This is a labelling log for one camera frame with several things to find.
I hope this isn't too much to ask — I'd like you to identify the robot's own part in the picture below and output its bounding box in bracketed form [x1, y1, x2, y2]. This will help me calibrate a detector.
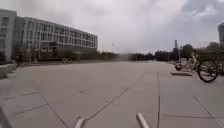
[73, 116, 86, 128]
[135, 112, 151, 128]

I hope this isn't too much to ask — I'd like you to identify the large grey office building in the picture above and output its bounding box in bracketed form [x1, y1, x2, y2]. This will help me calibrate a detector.
[0, 8, 99, 63]

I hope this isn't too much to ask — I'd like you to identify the row of trees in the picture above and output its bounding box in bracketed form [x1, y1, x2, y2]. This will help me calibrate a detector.
[96, 41, 224, 62]

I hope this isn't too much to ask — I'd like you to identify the grey concrete slab pavement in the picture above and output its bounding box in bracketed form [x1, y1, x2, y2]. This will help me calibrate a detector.
[0, 60, 224, 128]

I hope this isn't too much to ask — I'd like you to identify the concrete planter block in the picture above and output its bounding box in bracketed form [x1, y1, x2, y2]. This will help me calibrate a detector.
[0, 62, 19, 80]

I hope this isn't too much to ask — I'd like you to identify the row of parked bicycles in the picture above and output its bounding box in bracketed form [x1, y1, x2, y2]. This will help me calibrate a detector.
[174, 49, 201, 73]

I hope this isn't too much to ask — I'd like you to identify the tall tower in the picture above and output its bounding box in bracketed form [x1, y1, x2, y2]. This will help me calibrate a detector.
[174, 39, 179, 52]

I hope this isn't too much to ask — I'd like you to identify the vehicle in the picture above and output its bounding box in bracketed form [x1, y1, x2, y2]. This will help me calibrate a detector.
[61, 57, 73, 65]

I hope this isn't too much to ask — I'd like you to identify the bicycle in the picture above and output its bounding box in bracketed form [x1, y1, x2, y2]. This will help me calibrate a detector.
[196, 49, 224, 84]

